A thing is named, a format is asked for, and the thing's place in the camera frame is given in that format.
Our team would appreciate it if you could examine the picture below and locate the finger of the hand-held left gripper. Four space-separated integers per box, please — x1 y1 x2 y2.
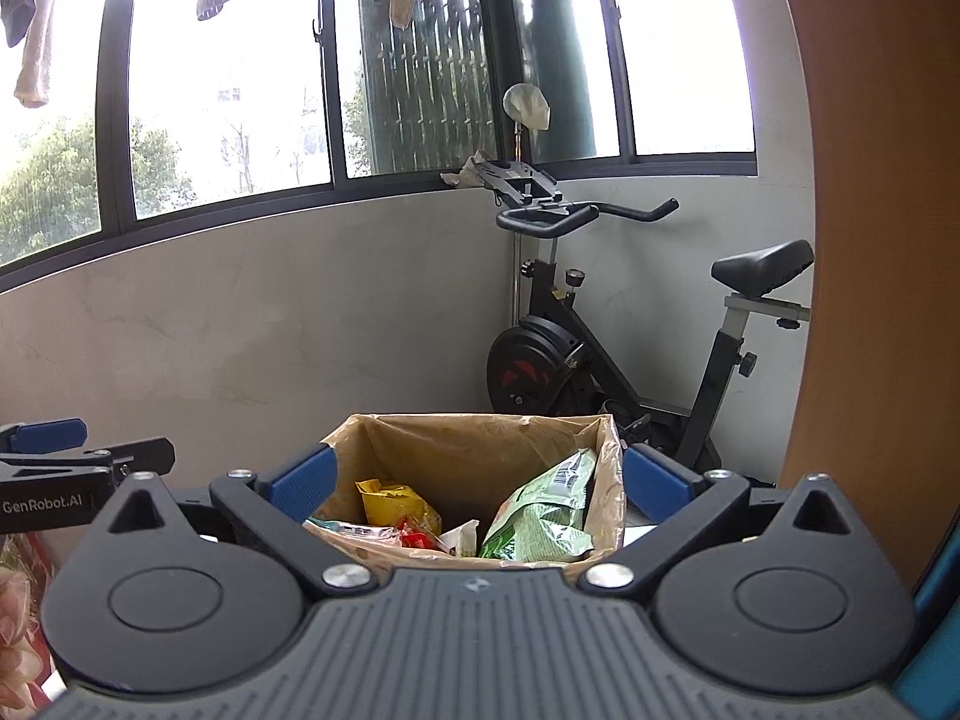
45 436 176 479
0 418 89 458

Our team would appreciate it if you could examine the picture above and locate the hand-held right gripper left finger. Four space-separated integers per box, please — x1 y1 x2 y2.
103 444 382 593

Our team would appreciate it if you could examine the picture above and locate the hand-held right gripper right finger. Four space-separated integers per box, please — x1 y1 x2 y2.
577 444 860 593

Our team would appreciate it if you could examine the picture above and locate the large yellow snack bag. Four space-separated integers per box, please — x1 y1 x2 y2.
356 478 443 533

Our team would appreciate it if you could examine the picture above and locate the green snack bag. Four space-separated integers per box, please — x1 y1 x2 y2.
480 450 601 563

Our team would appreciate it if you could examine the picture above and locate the red snack packet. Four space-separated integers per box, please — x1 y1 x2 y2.
394 516 445 551

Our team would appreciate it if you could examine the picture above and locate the brown cardboard box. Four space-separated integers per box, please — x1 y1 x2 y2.
304 412 627 572

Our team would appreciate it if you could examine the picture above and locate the white snack packet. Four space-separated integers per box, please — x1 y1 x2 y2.
439 519 482 560

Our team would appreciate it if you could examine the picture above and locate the red patterned cloth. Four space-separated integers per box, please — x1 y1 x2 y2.
0 532 58 700

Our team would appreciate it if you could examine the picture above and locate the black exercise bike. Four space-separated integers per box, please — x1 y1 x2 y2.
476 157 816 486

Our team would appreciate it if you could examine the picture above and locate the green tree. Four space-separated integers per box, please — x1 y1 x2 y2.
0 112 185 263

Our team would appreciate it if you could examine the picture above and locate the wooden cabinet panel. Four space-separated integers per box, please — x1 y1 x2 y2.
765 0 960 593

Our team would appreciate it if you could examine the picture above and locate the blue panel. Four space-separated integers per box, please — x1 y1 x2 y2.
892 532 960 720

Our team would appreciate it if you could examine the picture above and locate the crumpled paper on windowsill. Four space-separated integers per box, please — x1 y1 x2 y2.
441 152 493 189

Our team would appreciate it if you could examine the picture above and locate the white plastic bag on pole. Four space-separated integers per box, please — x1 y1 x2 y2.
502 82 553 133

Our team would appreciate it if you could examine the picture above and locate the dark green pillar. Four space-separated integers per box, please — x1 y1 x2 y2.
534 0 599 163

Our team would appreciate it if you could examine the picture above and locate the metal window grille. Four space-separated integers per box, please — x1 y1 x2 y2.
360 0 497 175

